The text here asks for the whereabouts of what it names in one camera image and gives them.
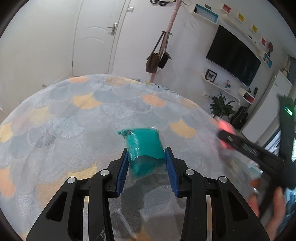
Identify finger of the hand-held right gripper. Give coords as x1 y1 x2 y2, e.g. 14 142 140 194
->
218 130 285 167

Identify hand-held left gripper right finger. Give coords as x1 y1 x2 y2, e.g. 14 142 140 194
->
165 147 271 241

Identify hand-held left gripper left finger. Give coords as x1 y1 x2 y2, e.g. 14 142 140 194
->
26 147 130 241

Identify teal packet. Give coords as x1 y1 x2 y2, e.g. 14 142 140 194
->
116 127 167 179

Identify black shoulder bag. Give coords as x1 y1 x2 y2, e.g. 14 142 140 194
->
158 31 173 69

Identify brown shoulder bag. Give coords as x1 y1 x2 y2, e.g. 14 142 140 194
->
146 31 166 73

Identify person's right hand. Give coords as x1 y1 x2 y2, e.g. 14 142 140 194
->
249 179 288 240

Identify black guitar case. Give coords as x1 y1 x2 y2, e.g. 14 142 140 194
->
230 106 250 130

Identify white refrigerator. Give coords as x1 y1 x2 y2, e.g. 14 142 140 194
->
242 71 293 149

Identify green potted plant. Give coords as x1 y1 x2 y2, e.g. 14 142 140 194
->
206 91 236 120

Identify red-lined white cubby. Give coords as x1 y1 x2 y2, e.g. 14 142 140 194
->
238 87 256 105

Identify patterned tablecloth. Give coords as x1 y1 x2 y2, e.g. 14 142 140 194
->
0 74 262 241

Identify curved white lower shelf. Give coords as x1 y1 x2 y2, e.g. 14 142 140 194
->
200 72 256 105

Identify ornaments atop refrigerator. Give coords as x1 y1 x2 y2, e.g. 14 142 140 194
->
280 62 291 75

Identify white door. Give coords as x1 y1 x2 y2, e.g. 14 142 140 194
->
70 0 126 78

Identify pink coat rack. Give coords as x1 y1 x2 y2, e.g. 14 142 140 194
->
148 0 185 83

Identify black picture frame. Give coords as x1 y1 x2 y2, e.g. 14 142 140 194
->
205 69 218 83

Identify black wall television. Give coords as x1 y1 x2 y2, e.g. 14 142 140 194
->
206 25 262 88

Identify long white wall shelf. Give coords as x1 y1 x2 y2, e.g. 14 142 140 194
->
218 14 270 63

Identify teal-edged wall shelf box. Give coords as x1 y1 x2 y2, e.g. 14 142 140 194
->
191 3 219 25

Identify metal door handle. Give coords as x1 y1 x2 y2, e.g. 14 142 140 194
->
107 23 118 36

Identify white wall clock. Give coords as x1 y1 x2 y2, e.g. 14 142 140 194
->
150 0 177 6

